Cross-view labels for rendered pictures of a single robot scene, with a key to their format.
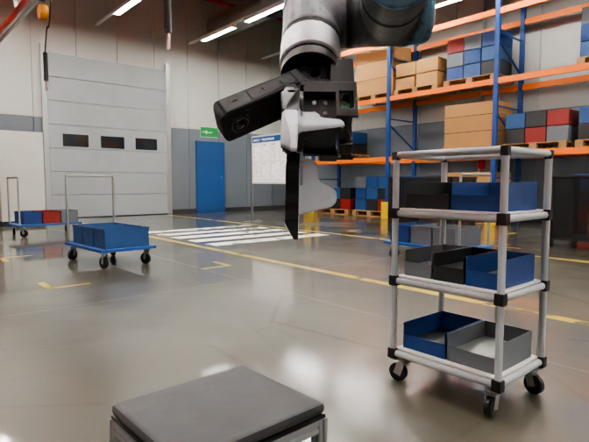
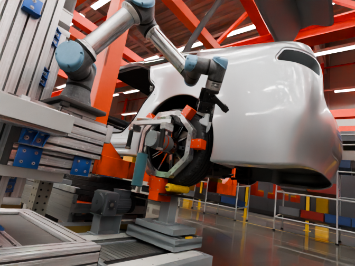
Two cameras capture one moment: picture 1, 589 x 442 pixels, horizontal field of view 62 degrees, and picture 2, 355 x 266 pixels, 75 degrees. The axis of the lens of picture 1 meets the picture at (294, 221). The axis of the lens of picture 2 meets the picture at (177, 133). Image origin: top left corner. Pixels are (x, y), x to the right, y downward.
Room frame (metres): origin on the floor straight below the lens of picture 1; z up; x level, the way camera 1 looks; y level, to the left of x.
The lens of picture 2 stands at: (1.62, -0.32, 0.53)
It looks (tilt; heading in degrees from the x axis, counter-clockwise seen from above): 13 degrees up; 171
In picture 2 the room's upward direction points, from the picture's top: 9 degrees clockwise
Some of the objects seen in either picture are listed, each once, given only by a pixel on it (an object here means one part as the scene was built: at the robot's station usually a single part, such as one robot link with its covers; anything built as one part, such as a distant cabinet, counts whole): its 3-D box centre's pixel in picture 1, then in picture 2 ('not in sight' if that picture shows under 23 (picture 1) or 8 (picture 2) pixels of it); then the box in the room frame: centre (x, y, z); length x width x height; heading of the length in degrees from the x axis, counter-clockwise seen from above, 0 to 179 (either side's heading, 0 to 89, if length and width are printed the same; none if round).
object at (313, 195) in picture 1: (311, 198); (205, 122); (0.56, -0.02, 0.85); 0.06 x 0.03 x 0.09; 88
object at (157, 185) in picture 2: not in sight; (160, 189); (-0.28, -0.07, 0.48); 0.16 x 0.12 x 0.17; 131
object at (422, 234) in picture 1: (436, 217); not in sight; (5.40, -1.58, 0.48); 1.00 x 0.60 x 0.96; 38
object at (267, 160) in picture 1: (272, 177); not in sight; (10.22, 0.47, 0.98); 1.50 x 0.50 x 1.95; 40
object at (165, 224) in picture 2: not in sight; (167, 210); (-0.36, 0.03, 0.32); 0.40 x 0.30 x 0.28; 41
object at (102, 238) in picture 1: (108, 217); not in sight; (5.35, 2.05, 0.48); 1.00 x 0.61 x 0.96; 44
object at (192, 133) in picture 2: not in sight; (165, 143); (-0.25, -0.10, 0.85); 0.54 x 0.07 x 0.54; 41
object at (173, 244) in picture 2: not in sight; (164, 235); (-0.36, 0.03, 0.13); 0.50 x 0.36 x 0.10; 41
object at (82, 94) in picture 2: not in sight; (76, 96); (0.48, -0.65, 0.87); 0.15 x 0.15 x 0.10
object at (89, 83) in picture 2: not in sight; (82, 74); (0.49, -0.65, 0.98); 0.13 x 0.12 x 0.14; 175
